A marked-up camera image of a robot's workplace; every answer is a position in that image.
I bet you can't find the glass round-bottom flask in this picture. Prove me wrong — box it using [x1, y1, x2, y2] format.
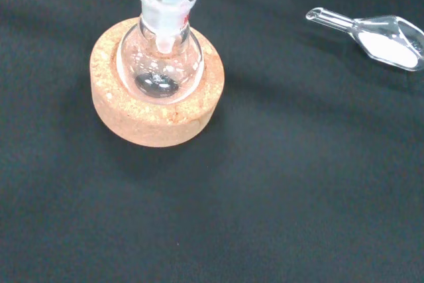
[116, 0, 205, 105]

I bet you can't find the glass weighing funnel with powder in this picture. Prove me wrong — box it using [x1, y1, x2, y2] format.
[305, 7, 424, 72]

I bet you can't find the black cloth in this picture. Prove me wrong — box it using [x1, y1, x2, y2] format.
[0, 0, 424, 283]

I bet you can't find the cork ring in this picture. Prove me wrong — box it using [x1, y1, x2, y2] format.
[89, 16, 226, 148]

